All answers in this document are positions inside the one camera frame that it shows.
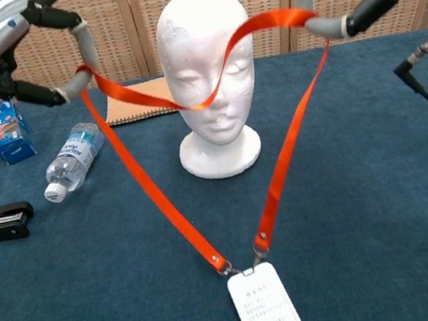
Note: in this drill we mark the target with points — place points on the white styrofoam mannequin head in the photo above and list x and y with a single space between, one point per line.
196 49

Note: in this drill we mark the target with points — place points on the blue cookie box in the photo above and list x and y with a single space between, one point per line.
10 135

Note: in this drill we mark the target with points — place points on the woven bamboo folding screen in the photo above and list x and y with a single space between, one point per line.
116 33

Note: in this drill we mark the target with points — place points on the dark blue table mat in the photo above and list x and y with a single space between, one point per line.
96 289

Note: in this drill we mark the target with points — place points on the clear plastic water bottle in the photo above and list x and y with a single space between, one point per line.
73 156

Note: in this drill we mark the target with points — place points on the black stapler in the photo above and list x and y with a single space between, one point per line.
5 228

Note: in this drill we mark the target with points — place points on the brown spiral notebook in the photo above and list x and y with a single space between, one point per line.
135 99

